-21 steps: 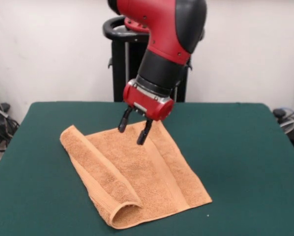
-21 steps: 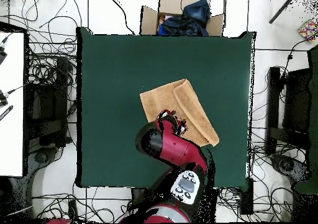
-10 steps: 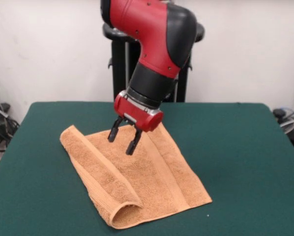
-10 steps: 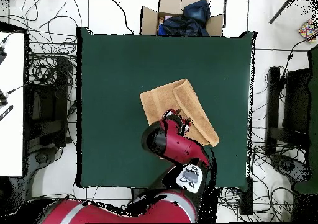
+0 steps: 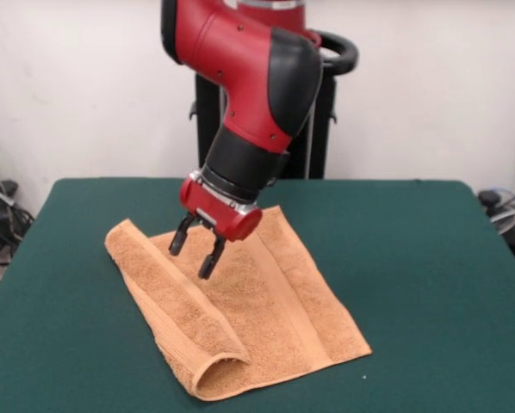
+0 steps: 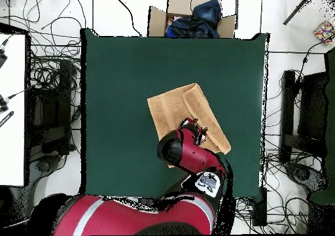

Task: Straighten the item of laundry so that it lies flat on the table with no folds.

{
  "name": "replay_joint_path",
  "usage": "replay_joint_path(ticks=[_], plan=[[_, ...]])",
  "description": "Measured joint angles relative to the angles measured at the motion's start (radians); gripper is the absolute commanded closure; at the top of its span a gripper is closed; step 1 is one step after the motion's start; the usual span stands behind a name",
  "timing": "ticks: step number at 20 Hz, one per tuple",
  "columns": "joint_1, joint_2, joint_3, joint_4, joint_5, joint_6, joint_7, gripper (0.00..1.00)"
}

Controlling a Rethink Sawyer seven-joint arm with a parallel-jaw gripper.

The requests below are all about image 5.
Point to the dark green table cloth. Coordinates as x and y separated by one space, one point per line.
412 279

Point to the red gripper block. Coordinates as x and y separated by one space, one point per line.
223 215

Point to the tan terry towel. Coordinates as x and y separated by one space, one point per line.
262 310

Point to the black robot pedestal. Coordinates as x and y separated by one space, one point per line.
330 107

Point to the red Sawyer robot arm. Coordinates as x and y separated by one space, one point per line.
249 86

